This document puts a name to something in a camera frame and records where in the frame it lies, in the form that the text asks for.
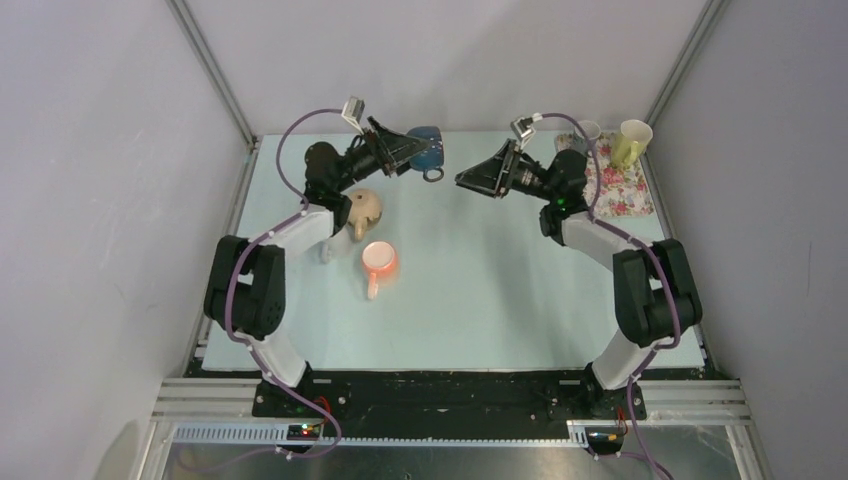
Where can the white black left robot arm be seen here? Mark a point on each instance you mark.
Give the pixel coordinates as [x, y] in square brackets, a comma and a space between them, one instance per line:
[246, 288]

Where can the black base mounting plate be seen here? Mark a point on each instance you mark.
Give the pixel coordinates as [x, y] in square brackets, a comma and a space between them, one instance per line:
[448, 405]

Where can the orange mug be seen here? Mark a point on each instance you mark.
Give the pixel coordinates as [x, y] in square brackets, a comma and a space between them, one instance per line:
[380, 262]

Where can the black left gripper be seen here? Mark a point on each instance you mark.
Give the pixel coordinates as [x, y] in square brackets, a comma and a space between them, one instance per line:
[376, 143]

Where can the white translucent mug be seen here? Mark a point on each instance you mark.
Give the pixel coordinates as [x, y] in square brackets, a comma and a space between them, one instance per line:
[336, 247]

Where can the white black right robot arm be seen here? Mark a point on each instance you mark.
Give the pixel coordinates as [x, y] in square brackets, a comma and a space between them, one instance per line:
[655, 295]

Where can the tan ceramic mug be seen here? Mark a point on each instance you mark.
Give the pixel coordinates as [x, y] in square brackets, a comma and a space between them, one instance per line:
[365, 212]

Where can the yellow mug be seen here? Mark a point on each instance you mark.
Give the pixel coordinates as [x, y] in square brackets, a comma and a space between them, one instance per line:
[630, 143]

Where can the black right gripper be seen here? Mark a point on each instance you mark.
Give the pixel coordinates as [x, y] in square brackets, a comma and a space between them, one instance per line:
[489, 177]

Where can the grey blue mug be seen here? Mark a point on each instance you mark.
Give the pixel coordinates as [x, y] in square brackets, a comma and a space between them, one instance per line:
[584, 136]

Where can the aluminium frame rail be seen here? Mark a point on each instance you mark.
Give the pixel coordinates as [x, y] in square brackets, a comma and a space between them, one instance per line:
[220, 411]

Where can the floral pattern tray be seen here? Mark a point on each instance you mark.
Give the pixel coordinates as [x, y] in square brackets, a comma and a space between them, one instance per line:
[623, 193]

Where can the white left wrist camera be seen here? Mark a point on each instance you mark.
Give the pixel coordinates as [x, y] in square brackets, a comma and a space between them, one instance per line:
[352, 112]

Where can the dark blue mug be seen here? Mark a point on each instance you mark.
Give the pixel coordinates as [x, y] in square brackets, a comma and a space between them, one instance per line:
[430, 161]

